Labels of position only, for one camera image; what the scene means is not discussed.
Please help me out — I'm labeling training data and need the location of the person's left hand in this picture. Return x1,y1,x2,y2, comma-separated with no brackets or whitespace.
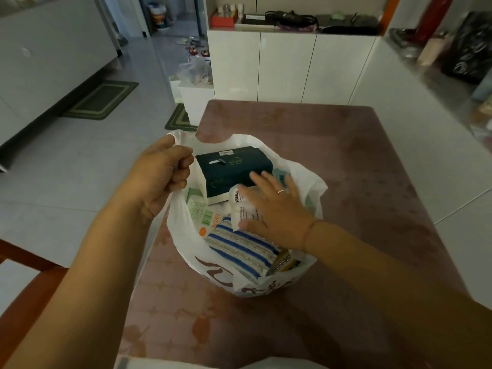
126,134,196,220

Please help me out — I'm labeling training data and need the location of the person's right hand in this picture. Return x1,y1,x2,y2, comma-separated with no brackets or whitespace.
237,170,320,253

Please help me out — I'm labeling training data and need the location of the white labelled pouch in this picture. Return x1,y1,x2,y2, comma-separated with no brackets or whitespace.
229,183,263,232

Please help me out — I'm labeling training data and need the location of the blue striped pack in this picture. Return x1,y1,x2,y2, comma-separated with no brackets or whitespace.
205,216,282,282

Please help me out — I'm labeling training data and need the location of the green white cotton pack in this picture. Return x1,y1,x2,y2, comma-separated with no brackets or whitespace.
186,187,224,239

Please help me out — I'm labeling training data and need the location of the white plastic shopping bag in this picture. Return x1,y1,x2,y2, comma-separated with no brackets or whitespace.
166,129,329,299

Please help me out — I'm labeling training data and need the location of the dark green box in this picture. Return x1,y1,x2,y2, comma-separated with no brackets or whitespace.
195,145,275,207

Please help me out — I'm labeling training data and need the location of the person's left forearm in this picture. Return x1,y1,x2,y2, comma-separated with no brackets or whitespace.
3,195,172,369

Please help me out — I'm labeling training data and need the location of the person's right forearm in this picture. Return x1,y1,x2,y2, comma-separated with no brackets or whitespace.
302,220,492,369

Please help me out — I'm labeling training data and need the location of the clear plastic bag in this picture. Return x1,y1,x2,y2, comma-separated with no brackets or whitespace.
176,56,214,87

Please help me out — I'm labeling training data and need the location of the person's grey shirt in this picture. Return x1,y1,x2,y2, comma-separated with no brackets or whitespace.
237,356,332,369

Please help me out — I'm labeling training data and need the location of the black patterned bag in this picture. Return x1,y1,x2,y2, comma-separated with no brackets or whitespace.
441,10,492,85

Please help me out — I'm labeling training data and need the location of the small green floor mat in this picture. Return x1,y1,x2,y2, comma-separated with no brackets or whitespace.
164,103,199,133

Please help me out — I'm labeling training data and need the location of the white square box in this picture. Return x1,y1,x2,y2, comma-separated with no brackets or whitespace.
169,77,217,126

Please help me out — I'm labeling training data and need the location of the reddish brown table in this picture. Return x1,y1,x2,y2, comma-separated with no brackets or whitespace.
114,99,470,369

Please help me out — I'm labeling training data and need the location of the large green floor mat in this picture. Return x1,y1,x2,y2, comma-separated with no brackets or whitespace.
58,80,140,121

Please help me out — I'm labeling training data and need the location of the white counter unit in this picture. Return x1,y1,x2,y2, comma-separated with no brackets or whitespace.
347,35,492,311

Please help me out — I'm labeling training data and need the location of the white door cabinet row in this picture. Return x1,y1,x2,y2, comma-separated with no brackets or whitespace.
204,0,403,106

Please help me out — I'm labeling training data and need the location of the white sideboard cabinet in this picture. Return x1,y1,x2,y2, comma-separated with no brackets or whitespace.
0,0,120,172

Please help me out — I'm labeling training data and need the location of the red box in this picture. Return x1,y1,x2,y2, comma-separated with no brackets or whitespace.
210,10,239,29

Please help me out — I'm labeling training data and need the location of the orange wooden chair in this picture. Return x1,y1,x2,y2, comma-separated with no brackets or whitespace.
0,238,69,369

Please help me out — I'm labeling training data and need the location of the black white flat box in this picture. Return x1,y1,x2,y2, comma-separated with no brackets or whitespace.
233,12,276,33

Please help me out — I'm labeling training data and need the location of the grey tray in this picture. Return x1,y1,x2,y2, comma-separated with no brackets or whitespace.
317,11,382,36

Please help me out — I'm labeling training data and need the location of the beige bottle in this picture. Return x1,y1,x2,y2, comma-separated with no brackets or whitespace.
416,31,449,67

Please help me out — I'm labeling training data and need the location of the orange label pack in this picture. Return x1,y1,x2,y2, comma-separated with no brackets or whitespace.
470,95,492,128

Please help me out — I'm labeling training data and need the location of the red cylinder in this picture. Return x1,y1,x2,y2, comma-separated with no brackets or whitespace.
412,0,455,46

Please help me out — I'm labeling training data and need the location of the thin wrist bracelet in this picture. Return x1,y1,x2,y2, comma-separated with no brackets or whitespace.
302,219,324,254

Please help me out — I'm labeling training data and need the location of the black cable bundle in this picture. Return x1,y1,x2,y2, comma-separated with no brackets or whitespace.
264,9,320,32

